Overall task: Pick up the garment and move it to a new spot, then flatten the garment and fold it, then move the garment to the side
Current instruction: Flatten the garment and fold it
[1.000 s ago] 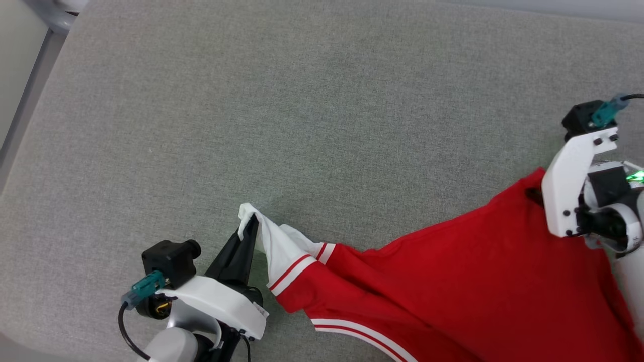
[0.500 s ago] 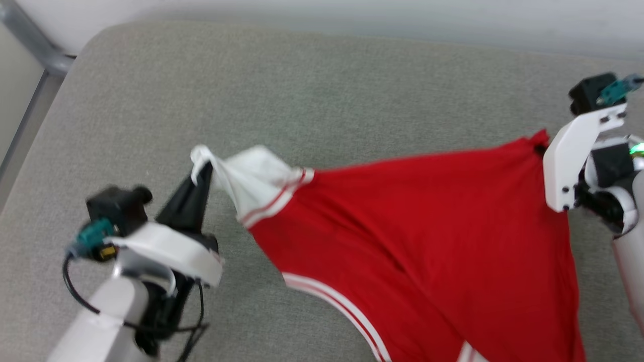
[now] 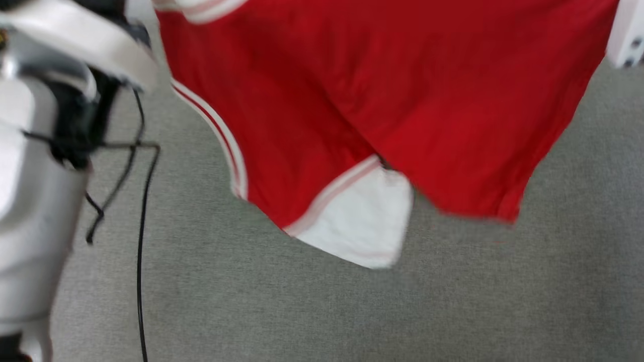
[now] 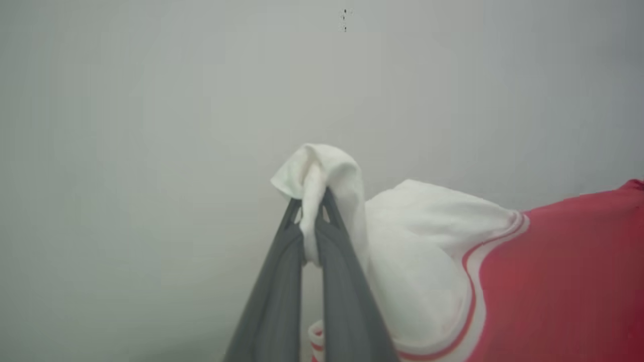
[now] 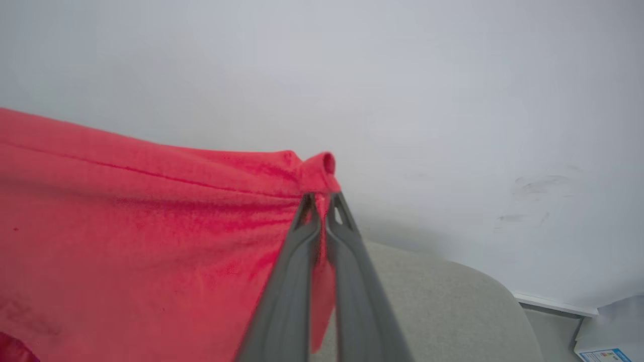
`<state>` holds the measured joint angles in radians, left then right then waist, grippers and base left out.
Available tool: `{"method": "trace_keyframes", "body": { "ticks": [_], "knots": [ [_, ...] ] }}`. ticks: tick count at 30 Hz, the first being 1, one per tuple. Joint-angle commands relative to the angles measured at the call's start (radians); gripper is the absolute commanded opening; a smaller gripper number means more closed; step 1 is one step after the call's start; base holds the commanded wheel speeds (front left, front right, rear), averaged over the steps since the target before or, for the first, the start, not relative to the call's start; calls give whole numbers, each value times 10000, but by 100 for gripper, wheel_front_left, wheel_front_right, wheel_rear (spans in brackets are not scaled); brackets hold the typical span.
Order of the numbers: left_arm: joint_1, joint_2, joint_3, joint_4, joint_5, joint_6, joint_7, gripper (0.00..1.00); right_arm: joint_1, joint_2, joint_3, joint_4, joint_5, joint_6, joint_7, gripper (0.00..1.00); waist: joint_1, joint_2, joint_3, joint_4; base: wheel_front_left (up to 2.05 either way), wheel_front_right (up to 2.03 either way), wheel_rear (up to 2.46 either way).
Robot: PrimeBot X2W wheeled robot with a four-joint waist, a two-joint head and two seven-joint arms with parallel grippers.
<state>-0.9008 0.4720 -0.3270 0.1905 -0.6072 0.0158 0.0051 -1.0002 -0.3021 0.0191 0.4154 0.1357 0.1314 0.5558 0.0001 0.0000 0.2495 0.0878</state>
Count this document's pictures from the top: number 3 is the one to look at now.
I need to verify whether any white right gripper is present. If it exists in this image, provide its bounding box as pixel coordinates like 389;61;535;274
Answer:
606;0;644;69

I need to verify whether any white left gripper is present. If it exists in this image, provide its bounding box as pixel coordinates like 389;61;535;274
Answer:
0;0;159;94

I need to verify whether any red jersey with white trim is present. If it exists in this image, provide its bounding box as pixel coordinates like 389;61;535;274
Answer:
151;0;620;270

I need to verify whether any grey fabric sofa seat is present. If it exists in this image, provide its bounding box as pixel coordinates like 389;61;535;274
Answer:
48;10;644;362

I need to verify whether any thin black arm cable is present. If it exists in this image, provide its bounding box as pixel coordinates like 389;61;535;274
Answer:
83;88;162;362

